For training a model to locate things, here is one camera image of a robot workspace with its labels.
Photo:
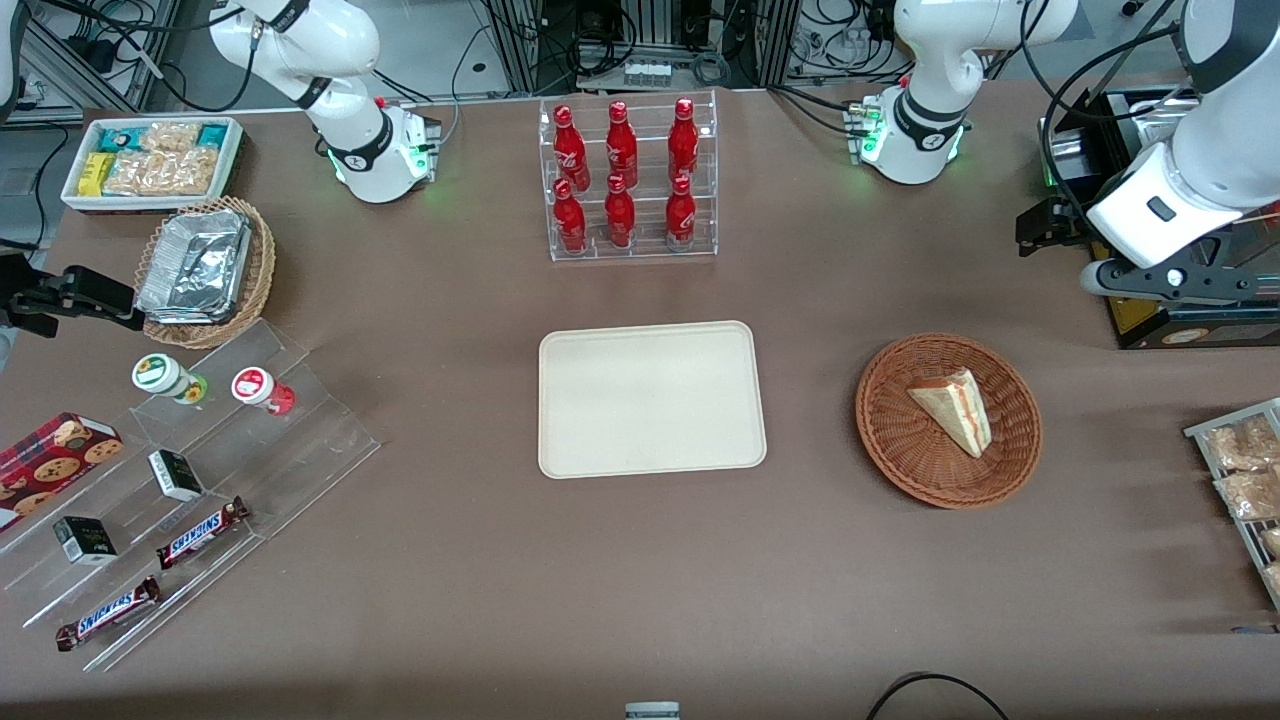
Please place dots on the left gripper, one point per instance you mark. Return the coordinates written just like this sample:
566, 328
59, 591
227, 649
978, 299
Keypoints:
1066, 222

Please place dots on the red cola bottle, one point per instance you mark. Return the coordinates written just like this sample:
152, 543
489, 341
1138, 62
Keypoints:
681, 218
620, 218
683, 145
621, 148
570, 222
570, 150

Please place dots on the green sunflower yoghurt cup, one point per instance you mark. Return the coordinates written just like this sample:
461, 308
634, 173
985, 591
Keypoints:
162, 374

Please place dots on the brown round wicker basket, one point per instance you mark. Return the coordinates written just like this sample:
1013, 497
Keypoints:
900, 440

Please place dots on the red tartan cookie box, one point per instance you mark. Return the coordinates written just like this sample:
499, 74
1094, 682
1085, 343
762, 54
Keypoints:
50, 465

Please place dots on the clear acrylic stepped stand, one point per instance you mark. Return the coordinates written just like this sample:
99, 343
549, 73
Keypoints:
290, 460

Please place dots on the small grey device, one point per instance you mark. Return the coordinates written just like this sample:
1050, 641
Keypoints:
652, 712

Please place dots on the triangle sandwich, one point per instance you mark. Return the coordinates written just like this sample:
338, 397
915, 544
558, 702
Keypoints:
955, 408

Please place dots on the clear bagged pastry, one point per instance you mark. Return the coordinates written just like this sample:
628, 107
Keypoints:
1250, 495
1273, 580
1271, 542
1245, 445

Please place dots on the red strawberry yoghurt cup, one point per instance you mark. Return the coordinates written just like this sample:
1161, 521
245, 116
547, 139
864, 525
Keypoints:
255, 386

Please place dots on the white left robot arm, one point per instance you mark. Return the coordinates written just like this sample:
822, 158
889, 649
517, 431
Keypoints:
930, 60

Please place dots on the yellow snack packet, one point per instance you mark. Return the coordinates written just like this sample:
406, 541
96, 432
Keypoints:
95, 174

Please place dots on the clear cracker packet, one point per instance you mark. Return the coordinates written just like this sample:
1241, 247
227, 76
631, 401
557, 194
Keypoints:
188, 172
132, 173
170, 137

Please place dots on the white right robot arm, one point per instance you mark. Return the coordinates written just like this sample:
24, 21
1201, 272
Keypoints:
340, 50

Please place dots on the small black carton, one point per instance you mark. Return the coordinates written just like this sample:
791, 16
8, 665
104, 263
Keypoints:
175, 475
85, 540

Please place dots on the Snickers chocolate bar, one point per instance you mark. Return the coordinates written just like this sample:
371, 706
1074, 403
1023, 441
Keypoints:
203, 532
108, 613

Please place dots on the aluminium frame rack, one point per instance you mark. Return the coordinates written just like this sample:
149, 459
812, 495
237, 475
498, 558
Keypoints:
100, 50

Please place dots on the clear acrylic bottle rack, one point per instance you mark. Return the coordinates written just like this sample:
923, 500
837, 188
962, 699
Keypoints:
645, 170

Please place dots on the teal snack packet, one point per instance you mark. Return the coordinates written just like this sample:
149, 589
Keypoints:
213, 135
120, 138

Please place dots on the tan wicker basket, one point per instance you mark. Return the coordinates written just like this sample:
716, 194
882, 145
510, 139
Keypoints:
262, 270

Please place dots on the white power strip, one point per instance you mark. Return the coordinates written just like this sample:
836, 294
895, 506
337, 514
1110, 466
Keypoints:
647, 74

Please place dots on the cream plastic tray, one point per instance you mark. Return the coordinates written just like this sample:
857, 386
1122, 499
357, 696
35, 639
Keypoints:
650, 400

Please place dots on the silver foil tray stack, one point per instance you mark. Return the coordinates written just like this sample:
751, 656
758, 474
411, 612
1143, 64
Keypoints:
195, 265

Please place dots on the grey tray of snack bags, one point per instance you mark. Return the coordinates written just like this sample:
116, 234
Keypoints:
1200, 445

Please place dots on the white plastic snack bin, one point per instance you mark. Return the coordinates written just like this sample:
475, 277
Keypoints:
72, 190

